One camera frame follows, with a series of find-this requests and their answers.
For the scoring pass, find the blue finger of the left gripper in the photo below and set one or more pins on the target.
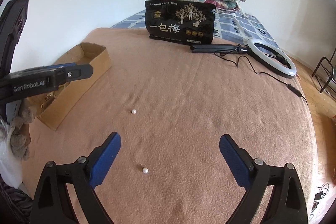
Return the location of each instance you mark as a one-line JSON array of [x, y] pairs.
[[63, 65], [78, 72]]

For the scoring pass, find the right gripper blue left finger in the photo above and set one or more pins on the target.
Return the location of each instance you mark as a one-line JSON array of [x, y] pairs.
[[52, 203]]

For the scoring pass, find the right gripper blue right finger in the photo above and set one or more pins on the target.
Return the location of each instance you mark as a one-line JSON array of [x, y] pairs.
[[287, 202]]

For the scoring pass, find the left hand in glove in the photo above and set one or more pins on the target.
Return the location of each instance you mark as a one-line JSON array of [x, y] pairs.
[[20, 138]]

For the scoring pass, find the black clothes rack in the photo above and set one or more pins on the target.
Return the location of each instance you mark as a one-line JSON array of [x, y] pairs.
[[324, 73]]

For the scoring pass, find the black folded tripod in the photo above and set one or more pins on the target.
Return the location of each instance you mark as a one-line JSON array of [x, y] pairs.
[[220, 48]]

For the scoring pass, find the blue checked bed sheet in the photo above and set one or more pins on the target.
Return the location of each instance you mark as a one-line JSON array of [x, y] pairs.
[[236, 27]]

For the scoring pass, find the white ring light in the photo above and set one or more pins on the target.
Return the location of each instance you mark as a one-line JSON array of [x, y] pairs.
[[272, 57]]

